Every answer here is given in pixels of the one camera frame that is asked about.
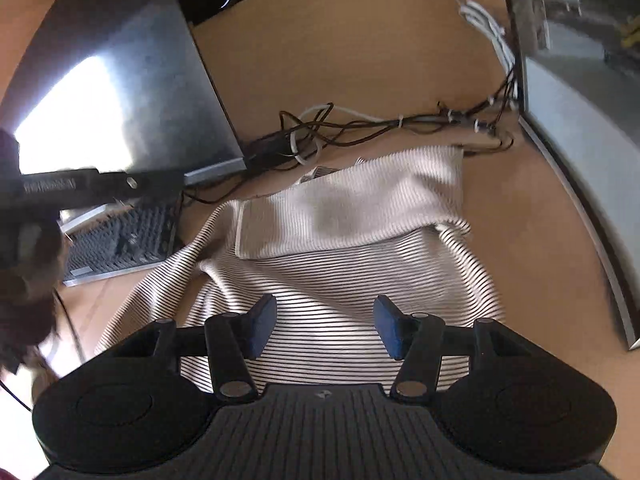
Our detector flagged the white looped cable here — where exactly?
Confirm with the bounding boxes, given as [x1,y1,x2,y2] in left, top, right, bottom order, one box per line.
[289,103,403,165]

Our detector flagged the grey laptop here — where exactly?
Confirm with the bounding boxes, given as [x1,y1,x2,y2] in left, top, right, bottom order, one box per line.
[0,0,249,288]

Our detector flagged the white black-striped shirt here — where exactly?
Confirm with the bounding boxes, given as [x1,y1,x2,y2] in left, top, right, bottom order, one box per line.
[94,145,507,397]

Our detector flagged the grey curved monitor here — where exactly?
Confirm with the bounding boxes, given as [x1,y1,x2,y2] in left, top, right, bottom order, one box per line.
[497,0,640,353]

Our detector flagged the white cable bundle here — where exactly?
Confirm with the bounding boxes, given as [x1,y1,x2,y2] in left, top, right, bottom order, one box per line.
[407,0,517,73]

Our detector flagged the dark tangled cables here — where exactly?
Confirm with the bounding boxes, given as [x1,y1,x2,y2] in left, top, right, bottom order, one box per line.
[247,67,522,173]

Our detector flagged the thin black cable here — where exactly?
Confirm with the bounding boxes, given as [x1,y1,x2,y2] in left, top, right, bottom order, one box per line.
[0,285,87,413]

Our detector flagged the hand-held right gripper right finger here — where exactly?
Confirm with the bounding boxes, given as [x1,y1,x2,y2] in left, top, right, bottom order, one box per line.
[374,295,532,404]

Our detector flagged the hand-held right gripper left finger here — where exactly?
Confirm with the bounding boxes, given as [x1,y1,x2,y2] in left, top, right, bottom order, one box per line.
[107,294,278,404]

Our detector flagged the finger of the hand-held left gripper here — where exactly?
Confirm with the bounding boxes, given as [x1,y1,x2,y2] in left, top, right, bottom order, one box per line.
[97,169,187,202]

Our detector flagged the black power adapter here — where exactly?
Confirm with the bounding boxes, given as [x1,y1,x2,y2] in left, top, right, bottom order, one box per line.
[244,130,301,162]

